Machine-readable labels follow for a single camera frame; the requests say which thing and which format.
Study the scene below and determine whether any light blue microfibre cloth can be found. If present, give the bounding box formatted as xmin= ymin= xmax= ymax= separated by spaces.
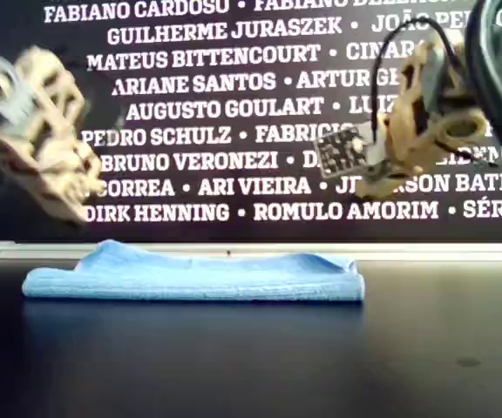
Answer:
xmin=21 ymin=238 xmax=366 ymax=304

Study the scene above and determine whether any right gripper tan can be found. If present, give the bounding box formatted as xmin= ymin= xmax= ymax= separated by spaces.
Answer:
xmin=356 ymin=39 xmax=501 ymax=200

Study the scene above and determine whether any right wrist camera circuit board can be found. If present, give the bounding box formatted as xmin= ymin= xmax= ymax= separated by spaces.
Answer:
xmin=313 ymin=125 xmax=377 ymax=180

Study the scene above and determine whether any aluminium table frame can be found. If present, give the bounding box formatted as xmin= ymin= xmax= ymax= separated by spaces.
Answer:
xmin=0 ymin=240 xmax=502 ymax=263

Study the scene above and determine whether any thin black right camera cable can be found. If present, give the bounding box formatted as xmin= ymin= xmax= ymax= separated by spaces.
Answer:
xmin=369 ymin=17 xmax=470 ymax=147

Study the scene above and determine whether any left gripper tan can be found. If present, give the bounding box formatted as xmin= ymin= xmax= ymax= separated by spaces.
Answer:
xmin=0 ymin=125 xmax=104 ymax=226

